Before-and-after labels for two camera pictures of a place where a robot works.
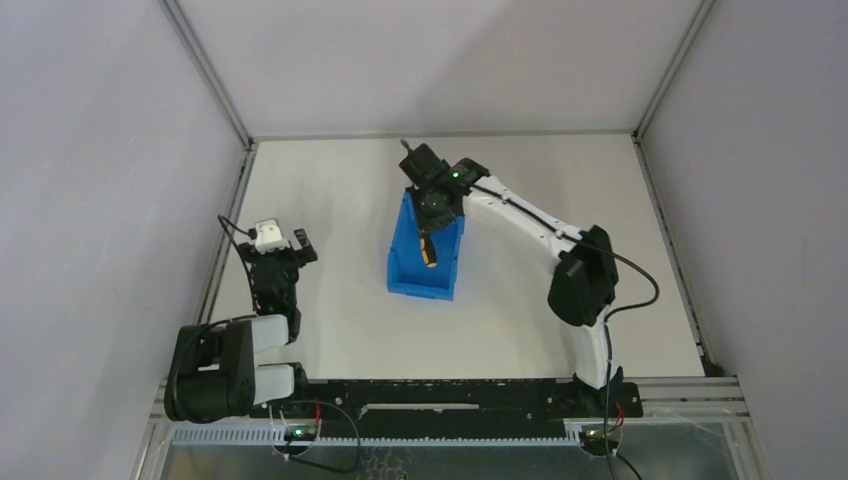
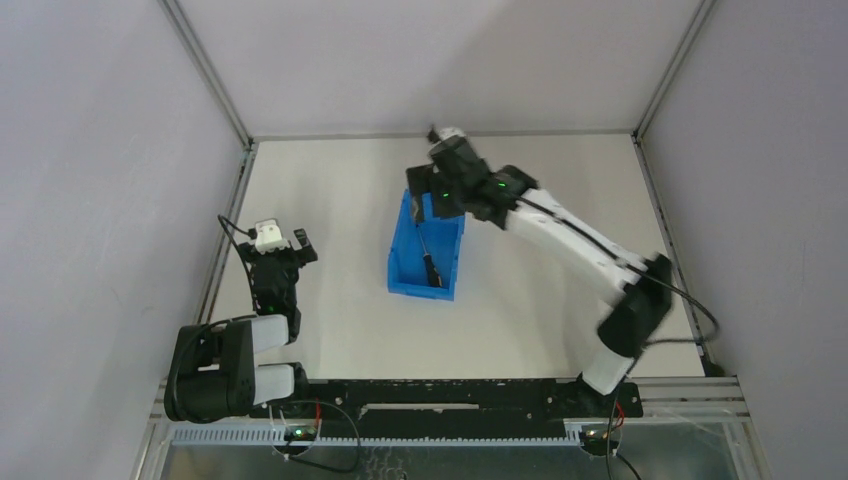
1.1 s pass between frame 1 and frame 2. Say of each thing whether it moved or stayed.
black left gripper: stayed
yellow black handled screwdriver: moved
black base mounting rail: stayed
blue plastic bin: stayed
